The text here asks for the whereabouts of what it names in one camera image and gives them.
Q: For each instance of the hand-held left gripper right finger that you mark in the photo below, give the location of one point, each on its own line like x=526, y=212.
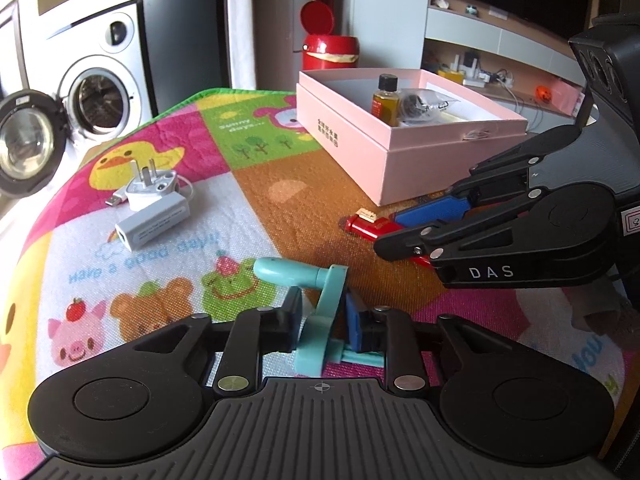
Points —
x=353, y=325

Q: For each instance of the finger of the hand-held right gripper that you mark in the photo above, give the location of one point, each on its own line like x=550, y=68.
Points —
x=430, y=210
x=400, y=247

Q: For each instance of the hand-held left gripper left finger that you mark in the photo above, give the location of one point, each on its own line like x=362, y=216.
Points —
x=290, y=322

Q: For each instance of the teal hand crank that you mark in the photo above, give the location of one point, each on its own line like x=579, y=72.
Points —
x=320, y=320

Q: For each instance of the pink cardboard box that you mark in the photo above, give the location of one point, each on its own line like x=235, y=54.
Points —
x=360, y=160

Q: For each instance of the clear plastic bag black part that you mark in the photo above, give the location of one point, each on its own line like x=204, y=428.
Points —
x=417, y=105

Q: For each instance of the amber liquid bottle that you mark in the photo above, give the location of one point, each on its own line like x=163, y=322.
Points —
x=385, y=107

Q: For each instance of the colourful cartoon play mat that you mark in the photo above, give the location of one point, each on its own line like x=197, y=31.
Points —
x=300, y=210

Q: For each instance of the white power strip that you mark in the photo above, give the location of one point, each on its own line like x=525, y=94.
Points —
x=475, y=81

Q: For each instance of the yellow toy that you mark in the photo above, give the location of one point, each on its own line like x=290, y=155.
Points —
x=451, y=75

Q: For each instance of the orange pumpkin toy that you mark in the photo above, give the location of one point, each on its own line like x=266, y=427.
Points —
x=542, y=93

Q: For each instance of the white plug charger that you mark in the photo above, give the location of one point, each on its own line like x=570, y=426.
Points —
x=152, y=192

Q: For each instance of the white shelf unit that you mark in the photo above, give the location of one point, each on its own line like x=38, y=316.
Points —
x=515, y=40

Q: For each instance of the red trash bin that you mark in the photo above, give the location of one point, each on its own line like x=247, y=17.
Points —
x=325, y=50

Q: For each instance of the small teal ornament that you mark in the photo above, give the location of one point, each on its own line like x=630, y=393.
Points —
x=472, y=10

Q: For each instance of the white label card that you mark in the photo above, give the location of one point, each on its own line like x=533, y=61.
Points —
x=496, y=13

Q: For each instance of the front-load washing machine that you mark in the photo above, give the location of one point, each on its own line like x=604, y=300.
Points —
x=100, y=100

